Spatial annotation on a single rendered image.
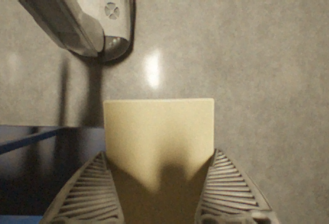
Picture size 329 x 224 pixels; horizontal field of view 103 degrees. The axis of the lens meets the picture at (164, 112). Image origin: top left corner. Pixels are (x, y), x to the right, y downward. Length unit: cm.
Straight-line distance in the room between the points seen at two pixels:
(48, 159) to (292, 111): 206
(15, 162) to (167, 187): 132
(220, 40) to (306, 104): 101
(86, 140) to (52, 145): 24
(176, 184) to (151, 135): 7
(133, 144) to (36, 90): 150
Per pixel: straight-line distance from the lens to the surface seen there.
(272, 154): 169
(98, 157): 18
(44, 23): 102
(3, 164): 150
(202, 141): 17
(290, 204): 207
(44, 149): 126
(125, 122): 16
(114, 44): 113
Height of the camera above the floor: 121
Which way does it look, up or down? 85 degrees down
